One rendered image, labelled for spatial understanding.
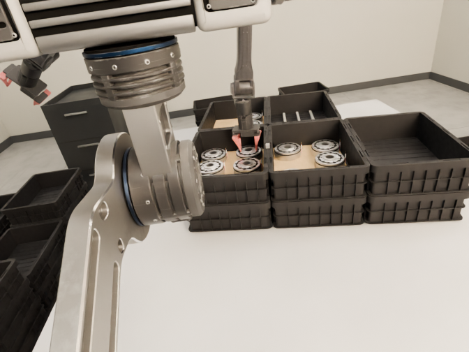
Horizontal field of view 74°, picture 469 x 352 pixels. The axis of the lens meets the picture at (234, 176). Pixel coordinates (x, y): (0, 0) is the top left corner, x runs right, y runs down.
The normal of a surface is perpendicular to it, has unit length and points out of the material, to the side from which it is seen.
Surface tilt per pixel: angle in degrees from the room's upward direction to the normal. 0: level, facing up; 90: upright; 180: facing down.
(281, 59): 90
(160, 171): 90
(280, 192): 90
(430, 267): 0
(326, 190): 90
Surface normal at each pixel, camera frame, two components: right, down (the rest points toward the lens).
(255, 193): -0.08, 0.51
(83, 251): -0.07, -0.52
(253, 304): -0.13, -0.86
